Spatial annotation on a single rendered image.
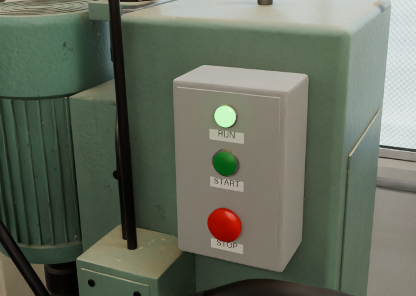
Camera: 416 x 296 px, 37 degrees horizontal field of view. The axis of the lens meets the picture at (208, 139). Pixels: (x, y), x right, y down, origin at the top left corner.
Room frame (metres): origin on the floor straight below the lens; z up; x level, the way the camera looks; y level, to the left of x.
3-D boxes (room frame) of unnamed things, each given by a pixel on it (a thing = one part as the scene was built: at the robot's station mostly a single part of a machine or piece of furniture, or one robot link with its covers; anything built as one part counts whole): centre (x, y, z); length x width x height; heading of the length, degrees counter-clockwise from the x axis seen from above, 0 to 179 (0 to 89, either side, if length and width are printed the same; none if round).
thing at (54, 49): (0.76, 0.20, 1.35); 0.18 x 0.18 x 0.31
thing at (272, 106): (0.50, -0.03, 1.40); 0.10 x 0.06 x 0.16; 65
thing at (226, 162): (0.46, -0.01, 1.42); 0.02 x 0.01 x 0.02; 65
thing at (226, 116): (0.46, -0.01, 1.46); 0.02 x 0.01 x 0.02; 65
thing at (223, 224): (0.46, -0.01, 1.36); 0.03 x 0.01 x 0.03; 65
